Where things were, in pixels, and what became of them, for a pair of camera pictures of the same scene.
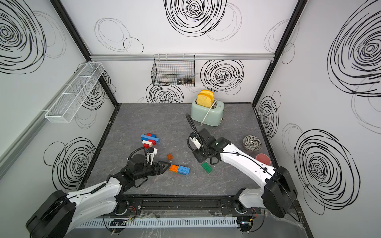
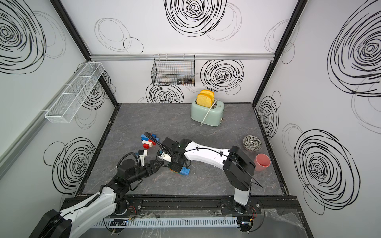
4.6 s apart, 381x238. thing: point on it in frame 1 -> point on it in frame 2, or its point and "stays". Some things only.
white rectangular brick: [147, 142] stays
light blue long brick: [146, 138] stays
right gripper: [197, 155] -> [176, 168]
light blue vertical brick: [183, 170] stays
